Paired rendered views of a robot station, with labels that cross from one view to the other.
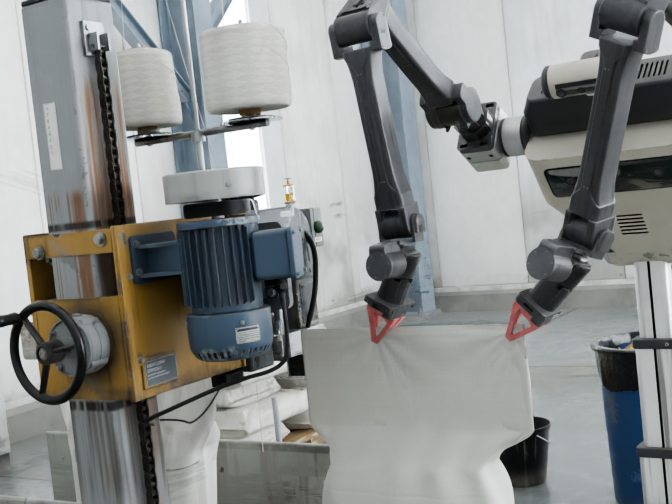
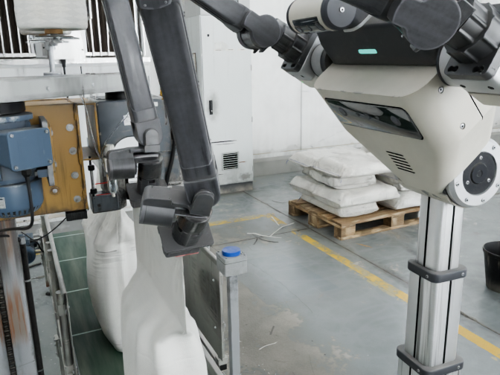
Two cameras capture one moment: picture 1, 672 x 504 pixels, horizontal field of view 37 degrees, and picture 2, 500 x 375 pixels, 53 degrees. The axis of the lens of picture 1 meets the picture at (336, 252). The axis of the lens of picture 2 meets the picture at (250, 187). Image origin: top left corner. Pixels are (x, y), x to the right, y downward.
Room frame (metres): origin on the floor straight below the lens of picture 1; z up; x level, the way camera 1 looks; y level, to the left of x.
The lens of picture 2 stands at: (1.08, -0.98, 1.46)
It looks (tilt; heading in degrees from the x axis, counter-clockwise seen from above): 15 degrees down; 33
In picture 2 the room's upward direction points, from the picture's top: 1 degrees counter-clockwise
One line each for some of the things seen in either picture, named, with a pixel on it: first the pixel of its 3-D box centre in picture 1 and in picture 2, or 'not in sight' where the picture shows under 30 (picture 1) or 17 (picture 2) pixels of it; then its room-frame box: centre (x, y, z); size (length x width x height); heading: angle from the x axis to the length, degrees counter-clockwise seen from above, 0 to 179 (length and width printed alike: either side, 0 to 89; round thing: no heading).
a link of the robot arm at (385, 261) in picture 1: (393, 246); (132, 152); (1.91, -0.11, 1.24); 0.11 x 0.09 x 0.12; 146
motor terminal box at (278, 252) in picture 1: (280, 259); (24, 152); (1.77, 0.10, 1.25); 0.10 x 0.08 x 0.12; 173
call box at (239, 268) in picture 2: not in sight; (231, 262); (2.31, -0.10, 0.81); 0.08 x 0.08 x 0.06; 58
